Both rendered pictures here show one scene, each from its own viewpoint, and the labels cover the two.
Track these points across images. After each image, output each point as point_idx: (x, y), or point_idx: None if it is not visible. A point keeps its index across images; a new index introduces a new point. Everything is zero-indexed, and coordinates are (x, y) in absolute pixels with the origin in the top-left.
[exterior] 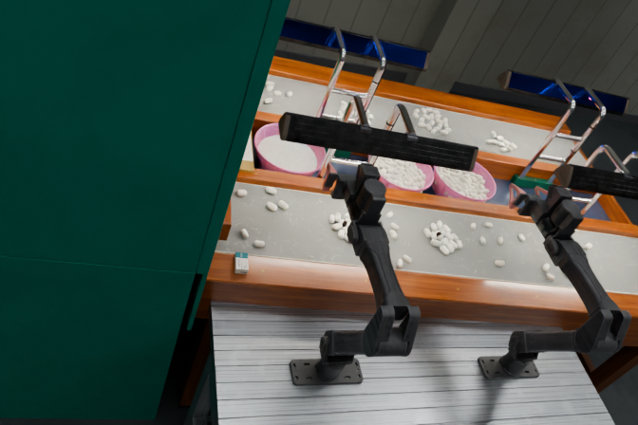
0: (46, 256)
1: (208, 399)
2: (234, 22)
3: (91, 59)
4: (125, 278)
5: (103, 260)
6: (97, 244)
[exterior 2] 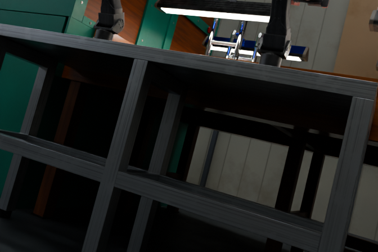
0: (13, 8)
1: (32, 106)
2: None
3: None
4: (36, 23)
5: (31, 8)
6: None
